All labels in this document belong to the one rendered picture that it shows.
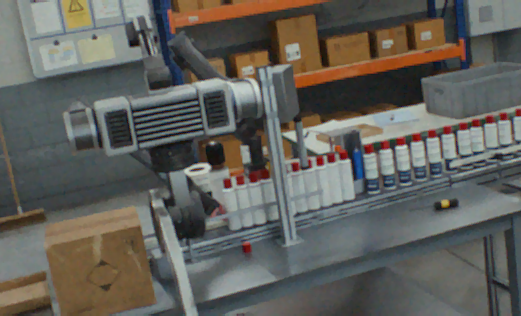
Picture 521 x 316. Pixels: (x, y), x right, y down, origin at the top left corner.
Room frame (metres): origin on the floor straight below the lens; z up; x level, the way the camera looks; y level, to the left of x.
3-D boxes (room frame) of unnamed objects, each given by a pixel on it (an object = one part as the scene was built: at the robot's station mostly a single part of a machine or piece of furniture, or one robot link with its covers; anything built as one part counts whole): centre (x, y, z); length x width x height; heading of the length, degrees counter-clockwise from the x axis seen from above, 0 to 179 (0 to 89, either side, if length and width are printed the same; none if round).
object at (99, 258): (2.36, 0.58, 0.99); 0.30 x 0.24 x 0.27; 102
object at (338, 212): (2.84, 0.03, 0.85); 1.65 x 0.11 x 0.05; 108
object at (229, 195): (2.81, 0.14, 0.98); 0.05 x 0.05 x 0.20
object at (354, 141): (3.06, -0.35, 1.01); 0.14 x 0.13 x 0.26; 108
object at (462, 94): (4.69, -1.43, 0.91); 0.60 x 0.40 x 0.22; 107
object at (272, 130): (2.72, -0.06, 1.16); 0.04 x 0.04 x 0.67; 18
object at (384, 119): (4.75, -0.88, 0.81); 0.32 x 0.24 x 0.01; 179
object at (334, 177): (2.94, -0.28, 0.98); 0.05 x 0.05 x 0.20
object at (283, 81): (2.80, -0.10, 1.38); 0.17 x 0.10 x 0.19; 163
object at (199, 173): (3.29, 0.29, 0.95); 0.20 x 0.20 x 0.14
